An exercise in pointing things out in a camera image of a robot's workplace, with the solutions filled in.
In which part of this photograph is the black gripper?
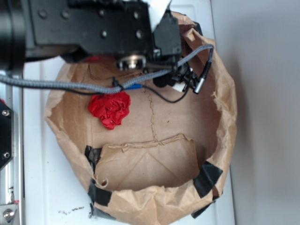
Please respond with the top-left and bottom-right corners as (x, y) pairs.
(117, 10), (199, 88)

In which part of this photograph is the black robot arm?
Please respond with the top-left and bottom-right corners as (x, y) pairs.
(0, 0), (190, 93)

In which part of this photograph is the crumpled red paper ball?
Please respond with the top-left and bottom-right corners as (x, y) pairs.
(88, 91), (131, 130)

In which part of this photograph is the brown paper bag tray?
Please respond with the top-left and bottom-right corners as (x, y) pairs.
(44, 10), (238, 225)

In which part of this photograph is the white plastic board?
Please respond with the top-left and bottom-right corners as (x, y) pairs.
(23, 0), (235, 225)

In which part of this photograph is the thin black wire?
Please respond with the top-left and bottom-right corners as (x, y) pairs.
(63, 77), (191, 104)

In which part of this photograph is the grey braided cable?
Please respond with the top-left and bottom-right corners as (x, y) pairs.
(0, 45), (215, 95)

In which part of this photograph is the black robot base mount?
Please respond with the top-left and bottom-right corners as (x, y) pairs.
(0, 100), (13, 170)

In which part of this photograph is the aluminium frame rail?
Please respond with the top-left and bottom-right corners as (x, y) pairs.
(0, 83), (25, 225)

